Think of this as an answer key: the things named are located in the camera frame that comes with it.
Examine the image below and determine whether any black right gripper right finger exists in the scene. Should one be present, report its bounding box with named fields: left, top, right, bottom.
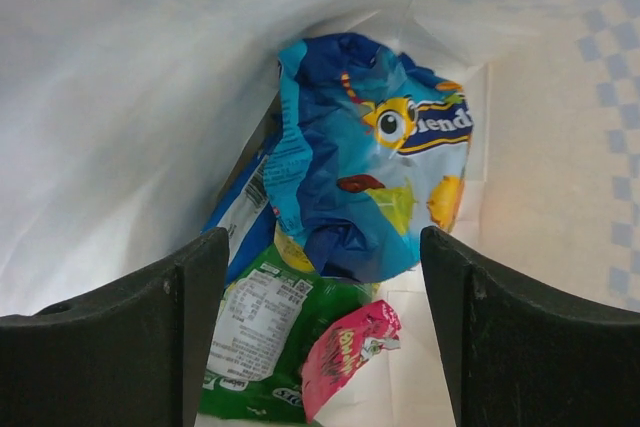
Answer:
left=420, top=227, right=639, bottom=426

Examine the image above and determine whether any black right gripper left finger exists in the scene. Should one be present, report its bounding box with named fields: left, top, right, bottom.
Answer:
left=1, top=228, right=229, bottom=426

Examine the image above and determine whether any blue checkered paper bag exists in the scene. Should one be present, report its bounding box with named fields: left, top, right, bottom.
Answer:
left=1, top=0, right=639, bottom=426

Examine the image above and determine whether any green snack packet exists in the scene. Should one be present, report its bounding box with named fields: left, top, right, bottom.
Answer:
left=199, top=245, right=377, bottom=424

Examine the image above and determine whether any small red candy packet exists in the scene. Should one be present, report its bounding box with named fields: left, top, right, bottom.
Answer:
left=301, top=300, right=401, bottom=422

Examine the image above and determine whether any small blue snack packet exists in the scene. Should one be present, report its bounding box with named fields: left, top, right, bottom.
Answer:
left=201, top=133, right=280, bottom=286

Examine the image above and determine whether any blue snack wrapper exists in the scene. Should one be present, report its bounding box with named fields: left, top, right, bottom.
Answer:
left=263, top=33, right=474, bottom=283

